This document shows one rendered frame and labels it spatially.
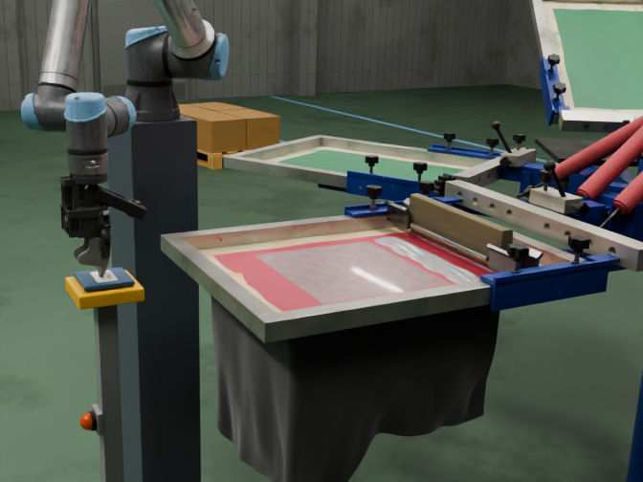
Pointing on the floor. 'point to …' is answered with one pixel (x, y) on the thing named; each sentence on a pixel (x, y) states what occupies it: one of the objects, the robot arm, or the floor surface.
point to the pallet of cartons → (230, 130)
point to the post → (107, 367)
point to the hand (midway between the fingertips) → (103, 270)
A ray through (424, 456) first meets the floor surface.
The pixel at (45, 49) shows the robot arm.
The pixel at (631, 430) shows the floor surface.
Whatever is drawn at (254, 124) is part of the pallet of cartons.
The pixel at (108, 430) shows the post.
